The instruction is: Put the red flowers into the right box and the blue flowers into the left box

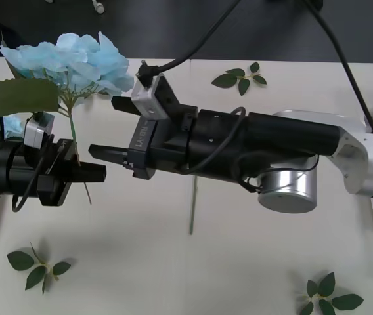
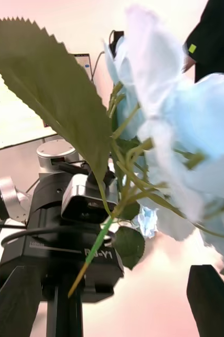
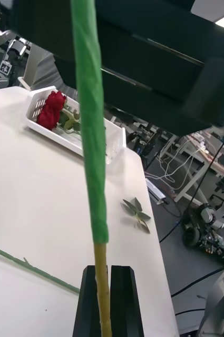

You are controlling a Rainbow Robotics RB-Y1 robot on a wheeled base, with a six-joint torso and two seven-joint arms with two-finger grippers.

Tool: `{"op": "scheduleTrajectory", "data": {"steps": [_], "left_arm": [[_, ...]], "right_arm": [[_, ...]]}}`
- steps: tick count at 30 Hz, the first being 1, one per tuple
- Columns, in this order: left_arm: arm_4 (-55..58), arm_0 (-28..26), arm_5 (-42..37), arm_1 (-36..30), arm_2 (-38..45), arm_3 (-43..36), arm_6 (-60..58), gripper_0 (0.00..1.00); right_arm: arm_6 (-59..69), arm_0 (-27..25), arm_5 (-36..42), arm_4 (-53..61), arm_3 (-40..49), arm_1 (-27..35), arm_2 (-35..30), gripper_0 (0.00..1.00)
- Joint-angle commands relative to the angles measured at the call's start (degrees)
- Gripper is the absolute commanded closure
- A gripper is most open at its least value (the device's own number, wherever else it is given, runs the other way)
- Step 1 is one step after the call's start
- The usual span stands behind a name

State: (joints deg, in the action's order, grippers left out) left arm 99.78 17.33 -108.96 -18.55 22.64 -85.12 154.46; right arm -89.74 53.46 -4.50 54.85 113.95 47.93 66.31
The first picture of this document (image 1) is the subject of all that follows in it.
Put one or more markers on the loose green leaf twig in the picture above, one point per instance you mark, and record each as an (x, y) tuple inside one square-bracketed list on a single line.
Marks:
[(224, 80), (347, 300), (20, 260)]

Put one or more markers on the red rose with green stem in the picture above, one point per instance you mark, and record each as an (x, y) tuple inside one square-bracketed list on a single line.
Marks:
[(193, 210)]

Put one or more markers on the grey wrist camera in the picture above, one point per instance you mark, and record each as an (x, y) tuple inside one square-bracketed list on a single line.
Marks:
[(147, 100), (35, 134)]

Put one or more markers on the pale blue flower green stem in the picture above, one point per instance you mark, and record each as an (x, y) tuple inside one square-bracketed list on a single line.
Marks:
[(10, 126), (75, 55)]

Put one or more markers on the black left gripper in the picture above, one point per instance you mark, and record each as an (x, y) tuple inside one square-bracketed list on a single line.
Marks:
[(58, 177)]

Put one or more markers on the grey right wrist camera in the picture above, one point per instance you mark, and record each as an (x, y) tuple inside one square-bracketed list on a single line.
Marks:
[(147, 100)]

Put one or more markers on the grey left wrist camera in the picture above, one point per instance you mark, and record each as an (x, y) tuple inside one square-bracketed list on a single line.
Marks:
[(35, 134)]

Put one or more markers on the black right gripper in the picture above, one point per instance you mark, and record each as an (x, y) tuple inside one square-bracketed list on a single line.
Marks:
[(160, 147)]

